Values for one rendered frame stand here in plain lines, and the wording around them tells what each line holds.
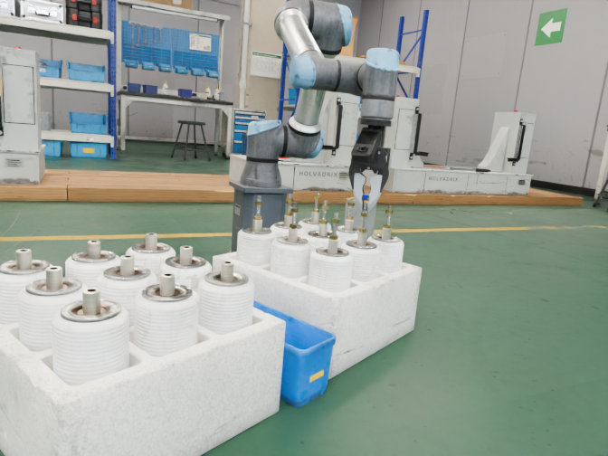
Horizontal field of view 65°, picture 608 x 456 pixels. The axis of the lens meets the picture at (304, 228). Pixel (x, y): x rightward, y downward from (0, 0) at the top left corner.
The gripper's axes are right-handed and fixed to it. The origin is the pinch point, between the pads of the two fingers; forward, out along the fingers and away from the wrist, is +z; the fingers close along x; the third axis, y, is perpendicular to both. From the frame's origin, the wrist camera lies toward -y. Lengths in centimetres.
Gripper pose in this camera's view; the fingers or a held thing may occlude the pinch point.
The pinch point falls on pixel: (365, 205)
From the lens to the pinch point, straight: 113.5
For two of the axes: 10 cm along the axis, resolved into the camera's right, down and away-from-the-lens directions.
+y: 3.0, -1.7, 9.4
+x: -9.5, -1.4, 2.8
